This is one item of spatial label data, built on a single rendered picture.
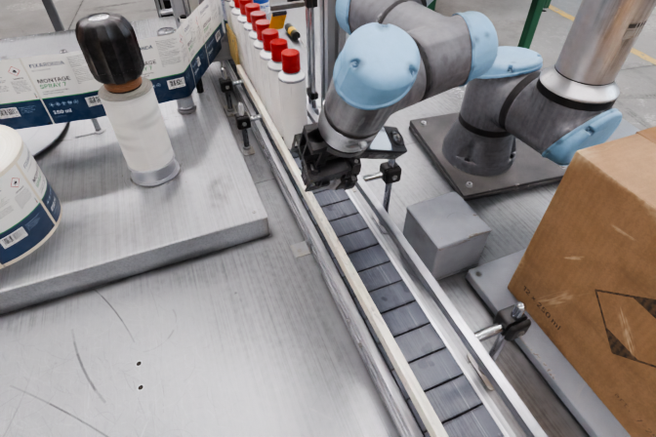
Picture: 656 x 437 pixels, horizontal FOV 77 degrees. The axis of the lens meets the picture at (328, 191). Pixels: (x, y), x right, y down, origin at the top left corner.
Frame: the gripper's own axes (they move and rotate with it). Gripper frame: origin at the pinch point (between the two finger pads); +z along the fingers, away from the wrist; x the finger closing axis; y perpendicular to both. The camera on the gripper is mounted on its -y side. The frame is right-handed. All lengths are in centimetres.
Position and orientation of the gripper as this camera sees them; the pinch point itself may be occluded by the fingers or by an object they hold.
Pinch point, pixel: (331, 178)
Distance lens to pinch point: 71.6
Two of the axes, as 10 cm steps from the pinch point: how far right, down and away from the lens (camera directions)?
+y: -9.3, 2.6, -2.8
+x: 3.3, 9.1, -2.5
